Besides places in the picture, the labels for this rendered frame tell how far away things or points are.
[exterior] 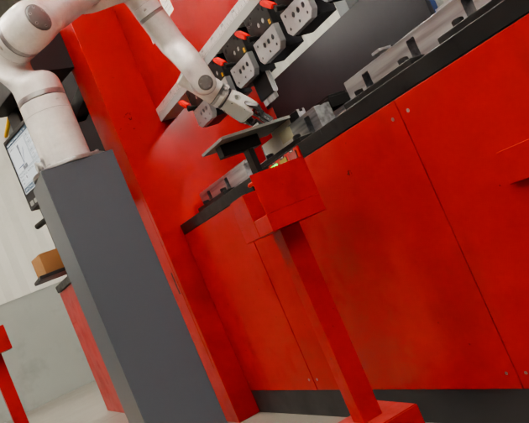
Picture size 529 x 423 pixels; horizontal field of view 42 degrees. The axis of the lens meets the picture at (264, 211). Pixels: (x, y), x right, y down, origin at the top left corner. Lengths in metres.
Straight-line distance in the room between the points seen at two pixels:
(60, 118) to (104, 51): 1.46
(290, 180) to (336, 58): 1.18
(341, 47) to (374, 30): 0.21
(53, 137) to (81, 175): 0.13
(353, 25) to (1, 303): 6.87
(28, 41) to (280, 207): 0.73
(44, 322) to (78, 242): 7.28
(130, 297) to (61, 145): 0.40
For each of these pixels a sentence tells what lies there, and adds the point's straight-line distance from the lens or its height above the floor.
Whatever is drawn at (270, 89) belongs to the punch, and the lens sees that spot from 2.32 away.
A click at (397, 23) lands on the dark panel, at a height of 1.18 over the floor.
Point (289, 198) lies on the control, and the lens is 1.72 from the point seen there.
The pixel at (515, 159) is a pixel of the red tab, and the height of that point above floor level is 0.59.
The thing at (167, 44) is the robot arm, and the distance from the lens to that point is 2.24.
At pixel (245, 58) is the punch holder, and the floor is 1.24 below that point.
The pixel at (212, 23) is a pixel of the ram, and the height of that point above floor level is 1.43.
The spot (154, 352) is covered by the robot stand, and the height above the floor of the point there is 0.51.
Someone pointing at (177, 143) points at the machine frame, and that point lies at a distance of 3.11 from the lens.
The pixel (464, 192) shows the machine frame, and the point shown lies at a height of 0.57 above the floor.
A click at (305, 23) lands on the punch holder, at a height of 1.18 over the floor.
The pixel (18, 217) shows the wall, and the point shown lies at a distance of 9.07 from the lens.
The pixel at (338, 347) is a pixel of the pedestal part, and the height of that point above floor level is 0.32.
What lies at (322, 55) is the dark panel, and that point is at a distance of 2.90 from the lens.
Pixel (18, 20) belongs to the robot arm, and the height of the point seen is 1.36.
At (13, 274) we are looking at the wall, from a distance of 8.93.
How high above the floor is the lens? 0.62
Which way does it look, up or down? 3 degrees up
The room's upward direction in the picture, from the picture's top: 23 degrees counter-clockwise
